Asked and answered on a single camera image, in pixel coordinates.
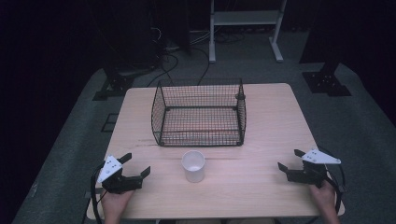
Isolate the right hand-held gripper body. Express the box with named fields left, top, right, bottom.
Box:
left=286, top=148, right=342, bottom=189

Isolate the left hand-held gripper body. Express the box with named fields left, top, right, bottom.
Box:
left=96, top=155, right=144, bottom=195

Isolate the white cup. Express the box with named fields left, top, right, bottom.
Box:
left=181, top=150, right=206, bottom=184

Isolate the black wire basket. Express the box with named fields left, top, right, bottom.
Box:
left=150, top=77, right=248, bottom=147

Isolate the person's left hand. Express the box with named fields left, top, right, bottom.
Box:
left=100, top=189, right=135, bottom=219

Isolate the person's right hand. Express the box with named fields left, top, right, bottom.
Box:
left=310, top=180, right=338, bottom=215

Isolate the black stand base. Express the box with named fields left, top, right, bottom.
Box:
left=301, top=60, right=352, bottom=98
left=92, top=63, right=158, bottom=102

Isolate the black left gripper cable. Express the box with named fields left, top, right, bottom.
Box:
left=90, top=161, right=106, bottom=224

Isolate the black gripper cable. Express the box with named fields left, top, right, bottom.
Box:
left=90, top=161, right=106, bottom=224
left=317, top=146, right=347, bottom=215

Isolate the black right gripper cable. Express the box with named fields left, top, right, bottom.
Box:
left=317, top=146, right=347, bottom=215

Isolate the black rectangular floor frame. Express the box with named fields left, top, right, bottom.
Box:
left=100, top=113, right=120, bottom=133

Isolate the black floor cable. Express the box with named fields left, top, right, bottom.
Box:
left=146, top=46, right=211, bottom=89

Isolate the white metal desk frame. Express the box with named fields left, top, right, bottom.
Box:
left=208, top=0, right=288, bottom=64

